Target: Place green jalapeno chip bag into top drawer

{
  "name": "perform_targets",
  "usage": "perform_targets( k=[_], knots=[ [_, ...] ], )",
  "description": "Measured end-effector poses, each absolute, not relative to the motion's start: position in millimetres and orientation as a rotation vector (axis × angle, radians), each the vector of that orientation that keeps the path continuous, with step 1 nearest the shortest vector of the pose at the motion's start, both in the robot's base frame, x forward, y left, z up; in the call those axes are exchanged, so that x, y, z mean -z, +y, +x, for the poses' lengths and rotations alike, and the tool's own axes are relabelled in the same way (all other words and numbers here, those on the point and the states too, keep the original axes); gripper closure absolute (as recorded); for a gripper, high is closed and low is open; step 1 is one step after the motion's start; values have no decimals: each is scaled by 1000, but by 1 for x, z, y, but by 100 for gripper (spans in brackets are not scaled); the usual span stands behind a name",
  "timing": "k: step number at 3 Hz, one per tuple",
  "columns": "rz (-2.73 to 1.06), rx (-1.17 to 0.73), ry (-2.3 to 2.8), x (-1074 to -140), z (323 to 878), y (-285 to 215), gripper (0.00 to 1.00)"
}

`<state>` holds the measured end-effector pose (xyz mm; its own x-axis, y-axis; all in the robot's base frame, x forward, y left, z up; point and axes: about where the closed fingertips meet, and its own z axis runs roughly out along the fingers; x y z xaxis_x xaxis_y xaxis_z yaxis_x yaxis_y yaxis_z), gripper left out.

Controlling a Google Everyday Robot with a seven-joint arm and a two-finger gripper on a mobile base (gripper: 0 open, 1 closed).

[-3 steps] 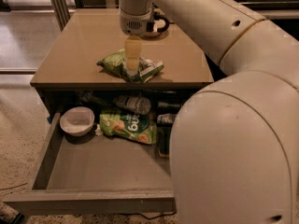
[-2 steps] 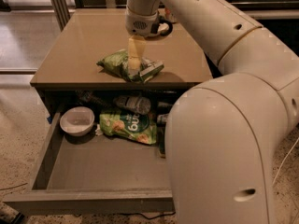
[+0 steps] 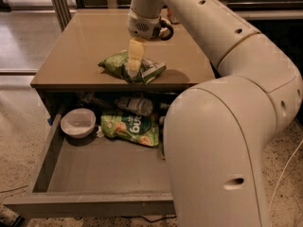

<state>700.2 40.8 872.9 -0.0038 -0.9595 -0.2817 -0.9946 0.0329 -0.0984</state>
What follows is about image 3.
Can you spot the clear plastic water bottle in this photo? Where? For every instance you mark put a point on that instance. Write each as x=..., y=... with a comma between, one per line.
x=135, y=105

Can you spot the open grey top drawer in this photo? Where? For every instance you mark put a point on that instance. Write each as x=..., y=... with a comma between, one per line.
x=94, y=177

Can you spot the white bowl in drawer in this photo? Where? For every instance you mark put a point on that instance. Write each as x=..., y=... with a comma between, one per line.
x=78, y=123

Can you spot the green snack bag in drawer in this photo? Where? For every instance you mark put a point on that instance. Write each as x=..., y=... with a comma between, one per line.
x=142, y=130

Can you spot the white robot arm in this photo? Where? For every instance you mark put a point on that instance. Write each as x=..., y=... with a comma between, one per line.
x=215, y=132

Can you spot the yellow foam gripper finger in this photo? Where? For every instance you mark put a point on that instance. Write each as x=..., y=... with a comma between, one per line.
x=135, y=56

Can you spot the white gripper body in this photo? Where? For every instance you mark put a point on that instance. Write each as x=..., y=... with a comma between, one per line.
x=142, y=26

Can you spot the green jalapeno chip bag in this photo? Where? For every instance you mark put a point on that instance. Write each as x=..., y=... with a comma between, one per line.
x=116, y=65

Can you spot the orange soda can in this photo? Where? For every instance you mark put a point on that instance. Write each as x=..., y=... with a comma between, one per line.
x=172, y=18

